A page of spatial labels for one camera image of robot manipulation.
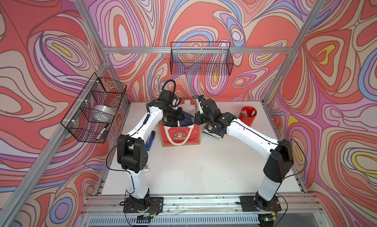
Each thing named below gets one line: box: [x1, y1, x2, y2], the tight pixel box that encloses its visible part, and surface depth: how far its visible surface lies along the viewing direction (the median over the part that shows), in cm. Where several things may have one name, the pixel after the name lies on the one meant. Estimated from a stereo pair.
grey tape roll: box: [90, 104, 115, 124], surface depth 73 cm
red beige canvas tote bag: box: [156, 100, 201, 147], surface depth 84 cm
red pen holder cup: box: [238, 106, 258, 128], surface depth 100 cm
